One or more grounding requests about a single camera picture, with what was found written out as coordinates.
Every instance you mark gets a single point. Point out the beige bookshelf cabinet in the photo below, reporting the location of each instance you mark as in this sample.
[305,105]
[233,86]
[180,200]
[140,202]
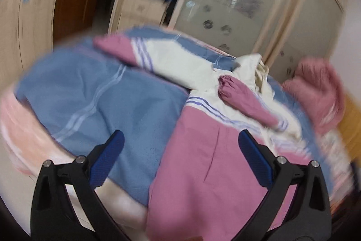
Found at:
[28,26]

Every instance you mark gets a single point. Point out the beige wardrobe drawer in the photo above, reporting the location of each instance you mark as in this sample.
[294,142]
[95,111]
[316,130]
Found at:
[143,6]

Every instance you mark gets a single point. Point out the frosted glass sliding door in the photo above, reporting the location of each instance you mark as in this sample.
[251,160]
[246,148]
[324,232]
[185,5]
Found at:
[231,3]
[307,32]

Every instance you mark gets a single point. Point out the blue striped bed sheet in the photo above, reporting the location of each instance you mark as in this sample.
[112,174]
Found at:
[84,94]

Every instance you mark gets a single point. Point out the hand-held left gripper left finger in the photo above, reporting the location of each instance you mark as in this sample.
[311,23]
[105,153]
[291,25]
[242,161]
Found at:
[108,155]

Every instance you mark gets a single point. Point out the pink and white jacket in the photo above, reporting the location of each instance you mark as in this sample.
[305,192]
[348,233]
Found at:
[197,159]

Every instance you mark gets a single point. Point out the pink fluffy blanket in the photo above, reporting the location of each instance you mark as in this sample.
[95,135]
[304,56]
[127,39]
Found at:
[316,83]

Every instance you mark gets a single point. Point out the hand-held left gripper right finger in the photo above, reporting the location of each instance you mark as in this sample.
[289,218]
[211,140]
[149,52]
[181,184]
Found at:
[255,156]

